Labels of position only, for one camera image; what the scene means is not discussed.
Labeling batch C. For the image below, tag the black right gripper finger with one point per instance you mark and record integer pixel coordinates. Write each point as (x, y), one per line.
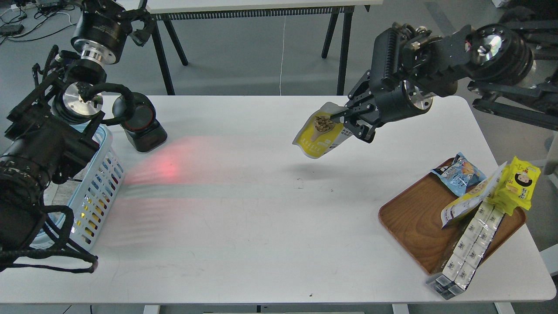
(364, 132)
(351, 115)

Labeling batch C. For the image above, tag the brown wooden tray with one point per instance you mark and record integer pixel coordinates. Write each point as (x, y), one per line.
(413, 219)

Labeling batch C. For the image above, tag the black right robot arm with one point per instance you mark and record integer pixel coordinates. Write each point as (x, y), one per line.
(410, 66)

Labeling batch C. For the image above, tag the yellow snack pack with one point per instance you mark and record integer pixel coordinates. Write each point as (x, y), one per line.
(516, 187)

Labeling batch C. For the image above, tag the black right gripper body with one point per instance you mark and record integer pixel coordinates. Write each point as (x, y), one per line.
(377, 108)

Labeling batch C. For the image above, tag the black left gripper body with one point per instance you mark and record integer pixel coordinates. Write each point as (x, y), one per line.
(100, 35)

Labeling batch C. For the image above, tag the light blue plastic basket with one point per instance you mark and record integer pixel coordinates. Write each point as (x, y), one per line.
(91, 192)

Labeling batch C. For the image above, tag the black power adapter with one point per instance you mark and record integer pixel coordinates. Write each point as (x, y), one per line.
(8, 30)

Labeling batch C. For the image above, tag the yellow white snack pouch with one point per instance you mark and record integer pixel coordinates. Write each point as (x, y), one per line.
(321, 133)
(463, 205)

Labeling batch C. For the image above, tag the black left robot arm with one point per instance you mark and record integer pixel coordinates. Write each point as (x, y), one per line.
(53, 130)

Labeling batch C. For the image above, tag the white boxed snack multipack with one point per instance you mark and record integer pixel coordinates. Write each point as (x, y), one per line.
(462, 258)

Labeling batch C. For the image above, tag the blue snack bag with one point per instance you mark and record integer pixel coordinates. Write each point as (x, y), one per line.
(459, 175)

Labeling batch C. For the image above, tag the black barcode scanner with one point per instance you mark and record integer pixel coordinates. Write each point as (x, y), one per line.
(143, 130)

